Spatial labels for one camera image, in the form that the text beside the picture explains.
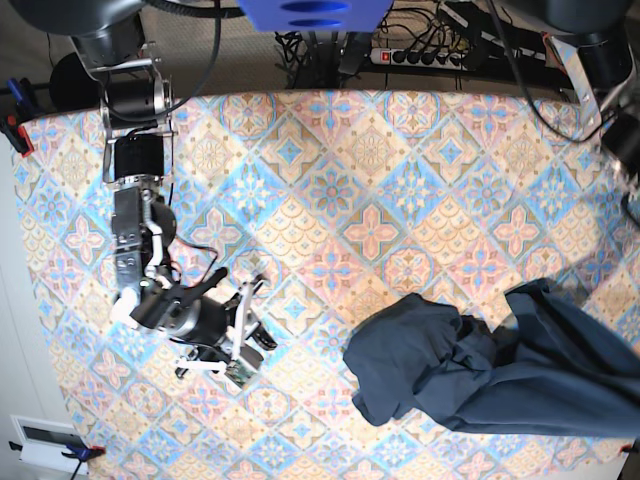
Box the blue clamp back left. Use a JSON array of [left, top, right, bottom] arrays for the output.
[[1, 77, 37, 158]]

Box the blue clamp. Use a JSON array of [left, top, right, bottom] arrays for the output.
[[1, 77, 37, 158], [7, 438, 106, 464]]

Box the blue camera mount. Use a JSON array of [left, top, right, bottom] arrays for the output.
[[237, 0, 392, 33]]

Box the dark blue t-shirt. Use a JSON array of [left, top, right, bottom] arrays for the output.
[[343, 279, 639, 438]]

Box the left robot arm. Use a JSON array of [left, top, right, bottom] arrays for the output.
[[486, 1, 639, 226]]

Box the colourful patterned tablecloth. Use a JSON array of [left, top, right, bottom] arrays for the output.
[[11, 92, 639, 479]]

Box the white power strip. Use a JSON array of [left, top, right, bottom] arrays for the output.
[[369, 48, 466, 70]]

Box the white wall outlet box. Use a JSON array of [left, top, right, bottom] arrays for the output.
[[10, 415, 83, 474]]

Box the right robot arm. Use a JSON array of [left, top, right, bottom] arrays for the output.
[[14, 1, 276, 387]]

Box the blue clamp front left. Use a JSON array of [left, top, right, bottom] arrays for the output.
[[7, 438, 106, 464]]

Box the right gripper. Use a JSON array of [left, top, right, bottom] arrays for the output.
[[172, 274, 277, 388]]

